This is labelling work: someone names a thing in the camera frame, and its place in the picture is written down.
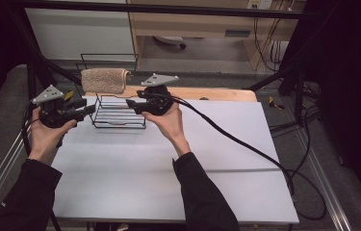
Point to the wooden table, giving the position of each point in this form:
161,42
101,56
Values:
216,94

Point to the black metal frame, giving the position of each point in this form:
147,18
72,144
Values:
200,11

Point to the white cabinet panel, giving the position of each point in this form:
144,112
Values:
78,32

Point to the light wooden desk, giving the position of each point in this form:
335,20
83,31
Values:
200,24

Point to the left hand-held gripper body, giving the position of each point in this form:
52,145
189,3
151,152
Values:
53,112

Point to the beige towel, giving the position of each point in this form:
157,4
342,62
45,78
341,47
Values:
104,81

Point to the white power strip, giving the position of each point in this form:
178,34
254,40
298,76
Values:
260,4

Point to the person's right hand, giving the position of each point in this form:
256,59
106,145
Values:
171,125

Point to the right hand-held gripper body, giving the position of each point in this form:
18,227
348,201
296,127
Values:
160,101

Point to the chair base with castor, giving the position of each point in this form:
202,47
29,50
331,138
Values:
170,40

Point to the person's left hand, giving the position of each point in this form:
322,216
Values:
45,141

